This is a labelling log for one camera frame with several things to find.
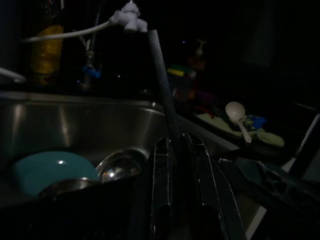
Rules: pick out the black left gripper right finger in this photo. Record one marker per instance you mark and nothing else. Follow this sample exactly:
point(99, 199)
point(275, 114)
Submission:
point(210, 187)

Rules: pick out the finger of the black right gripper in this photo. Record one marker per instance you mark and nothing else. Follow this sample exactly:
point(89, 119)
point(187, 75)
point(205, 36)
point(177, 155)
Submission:
point(275, 182)

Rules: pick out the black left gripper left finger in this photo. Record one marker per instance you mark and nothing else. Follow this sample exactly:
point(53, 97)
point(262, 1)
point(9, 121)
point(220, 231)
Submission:
point(160, 187)

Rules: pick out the steel saucepan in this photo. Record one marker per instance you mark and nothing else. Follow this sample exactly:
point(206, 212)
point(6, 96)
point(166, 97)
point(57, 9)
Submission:
point(120, 165)

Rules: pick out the pale green cloth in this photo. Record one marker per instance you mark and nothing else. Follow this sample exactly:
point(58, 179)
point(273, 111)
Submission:
point(267, 138)

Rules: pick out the white plastic spoon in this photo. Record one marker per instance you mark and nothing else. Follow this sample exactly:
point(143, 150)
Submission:
point(235, 110)

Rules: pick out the small steel bowl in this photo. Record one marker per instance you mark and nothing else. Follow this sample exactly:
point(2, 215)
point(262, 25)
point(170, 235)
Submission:
point(72, 183)

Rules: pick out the stainless steel sink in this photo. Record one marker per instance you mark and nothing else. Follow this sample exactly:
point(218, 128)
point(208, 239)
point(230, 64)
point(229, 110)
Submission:
point(75, 125)

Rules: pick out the teal plate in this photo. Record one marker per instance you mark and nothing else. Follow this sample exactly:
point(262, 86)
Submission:
point(50, 170)

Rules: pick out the green yellow sponge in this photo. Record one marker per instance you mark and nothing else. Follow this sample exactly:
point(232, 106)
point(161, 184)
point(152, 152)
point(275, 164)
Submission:
point(178, 70)

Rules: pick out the blue tap valve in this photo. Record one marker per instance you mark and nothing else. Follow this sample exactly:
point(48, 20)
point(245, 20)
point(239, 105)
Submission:
point(92, 72)

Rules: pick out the soap pump dispenser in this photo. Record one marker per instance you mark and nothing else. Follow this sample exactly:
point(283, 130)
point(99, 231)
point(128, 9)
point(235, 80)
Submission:
point(200, 48)

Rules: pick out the white tap filter fitting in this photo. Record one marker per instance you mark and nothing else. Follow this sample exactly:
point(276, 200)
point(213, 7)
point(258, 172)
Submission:
point(128, 17)

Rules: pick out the yellow oil bottle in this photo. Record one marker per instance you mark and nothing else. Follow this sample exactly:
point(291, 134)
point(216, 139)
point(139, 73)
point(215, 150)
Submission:
point(46, 55)

